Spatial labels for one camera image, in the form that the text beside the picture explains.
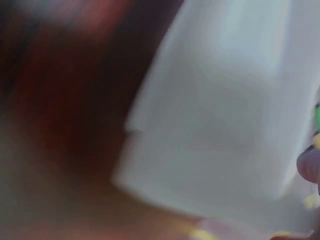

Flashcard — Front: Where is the person's right hand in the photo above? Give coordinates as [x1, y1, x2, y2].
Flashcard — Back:
[0, 0, 320, 240]

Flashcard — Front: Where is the white translucent plastic container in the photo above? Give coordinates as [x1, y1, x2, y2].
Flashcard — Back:
[111, 0, 320, 237]

